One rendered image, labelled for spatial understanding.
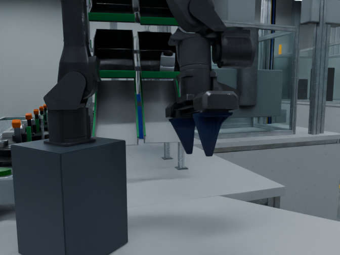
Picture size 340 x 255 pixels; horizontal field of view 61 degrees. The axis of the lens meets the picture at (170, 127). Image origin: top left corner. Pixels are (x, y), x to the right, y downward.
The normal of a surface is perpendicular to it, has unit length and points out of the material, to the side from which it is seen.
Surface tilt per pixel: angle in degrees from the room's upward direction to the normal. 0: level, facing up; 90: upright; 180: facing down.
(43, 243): 90
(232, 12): 90
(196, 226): 0
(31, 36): 90
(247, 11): 90
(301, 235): 0
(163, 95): 45
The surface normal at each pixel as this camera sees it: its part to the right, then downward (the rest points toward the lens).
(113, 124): 0.11, -0.62
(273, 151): 0.33, 0.12
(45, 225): -0.56, 0.11
